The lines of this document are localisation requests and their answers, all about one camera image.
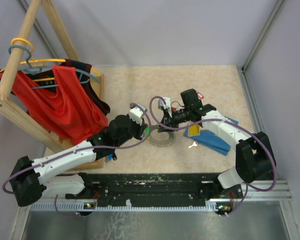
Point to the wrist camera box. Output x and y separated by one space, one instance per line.
164 104
136 113

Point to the steel key ring disc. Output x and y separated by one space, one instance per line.
161 139

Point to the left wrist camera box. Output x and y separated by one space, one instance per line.
136 113

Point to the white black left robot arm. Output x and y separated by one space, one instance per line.
32 179

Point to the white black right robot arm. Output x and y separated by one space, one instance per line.
253 152

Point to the loose silver key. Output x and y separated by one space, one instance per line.
194 144

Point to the yellow clothes hanger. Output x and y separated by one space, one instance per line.
30 60

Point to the aluminium frame rail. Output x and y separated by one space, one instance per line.
272 70

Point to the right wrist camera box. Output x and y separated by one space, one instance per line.
164 104

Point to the yellow blue cartoon cloth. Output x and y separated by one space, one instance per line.
208 139

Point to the red key tag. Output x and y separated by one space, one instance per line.
200 95

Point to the red shirt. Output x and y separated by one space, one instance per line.
68 112

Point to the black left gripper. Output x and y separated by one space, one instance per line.
140 128

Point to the teal clothes hanger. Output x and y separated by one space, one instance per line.
45 79

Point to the green key tag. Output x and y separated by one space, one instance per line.
147 130

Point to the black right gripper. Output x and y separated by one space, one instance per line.
168 120

